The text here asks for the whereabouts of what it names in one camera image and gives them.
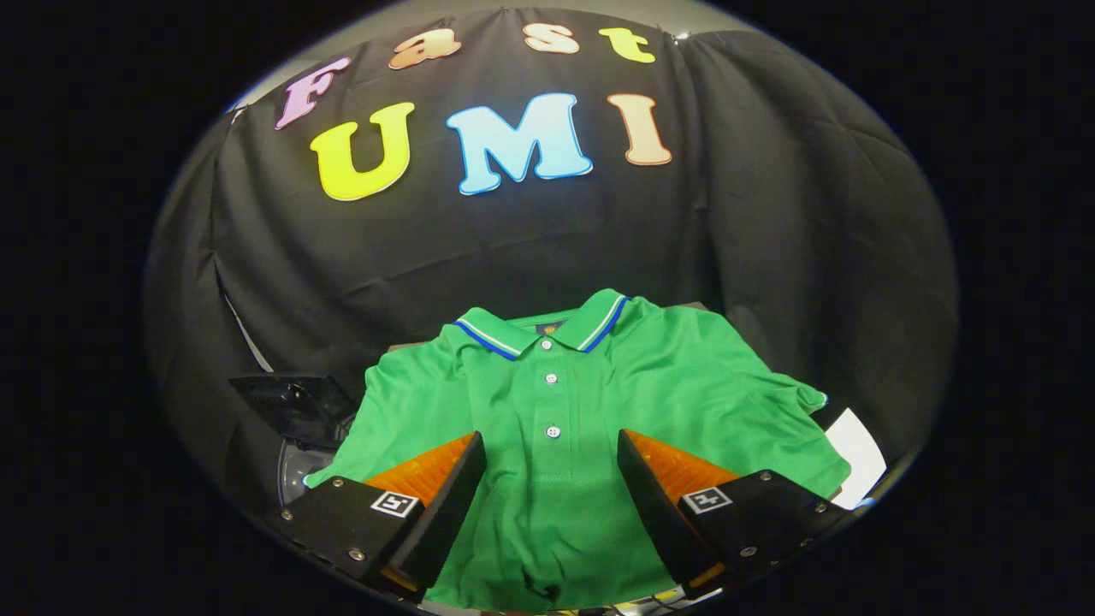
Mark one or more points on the black backdrop cloth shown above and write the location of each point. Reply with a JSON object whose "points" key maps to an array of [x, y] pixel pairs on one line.
{"points": [[513, 248]]}

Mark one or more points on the green polo shirt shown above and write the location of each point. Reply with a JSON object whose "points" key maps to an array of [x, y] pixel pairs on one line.
{"points": [[556, 513]]}

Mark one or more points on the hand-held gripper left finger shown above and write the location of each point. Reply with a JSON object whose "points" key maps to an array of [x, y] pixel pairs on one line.
{"points": [[445, 509]]}

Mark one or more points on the dark washing machine lid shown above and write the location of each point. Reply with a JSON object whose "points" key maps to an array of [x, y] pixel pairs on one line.
{"points": [[295, 406]]}

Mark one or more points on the white flat board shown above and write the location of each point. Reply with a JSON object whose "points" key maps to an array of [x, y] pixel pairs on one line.
{"points": [[860, 453]]}

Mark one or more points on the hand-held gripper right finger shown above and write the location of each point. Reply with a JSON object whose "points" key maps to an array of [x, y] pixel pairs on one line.
{"points": [[654, 509]]}

